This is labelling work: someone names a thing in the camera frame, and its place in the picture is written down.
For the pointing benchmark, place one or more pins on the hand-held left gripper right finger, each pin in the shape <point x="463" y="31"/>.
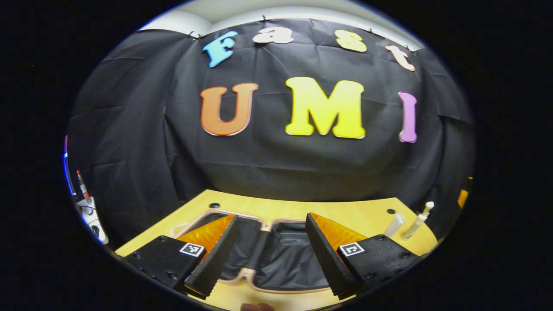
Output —
<point x="326" y="255"/>

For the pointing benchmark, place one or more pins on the white pump bottle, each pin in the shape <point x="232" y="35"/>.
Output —
<point x="415" y="224"/>

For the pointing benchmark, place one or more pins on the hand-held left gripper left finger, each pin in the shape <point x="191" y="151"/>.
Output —
<point x="218" y="255"/>

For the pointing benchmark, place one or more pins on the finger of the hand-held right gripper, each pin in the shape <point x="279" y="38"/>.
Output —
<point x="463" y="198"/>

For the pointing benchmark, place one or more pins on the white squeeze tube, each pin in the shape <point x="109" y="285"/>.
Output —
<point x="395" y="223"/>

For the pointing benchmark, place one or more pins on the red white stick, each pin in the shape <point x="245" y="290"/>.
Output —
<point x="83" y="188"/>

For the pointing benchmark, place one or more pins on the beige pink suitcase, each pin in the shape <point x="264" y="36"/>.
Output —
<point x="285" y="259"/>

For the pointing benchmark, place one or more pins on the white plastic device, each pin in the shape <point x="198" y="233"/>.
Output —
<point x="93" y="220"/>

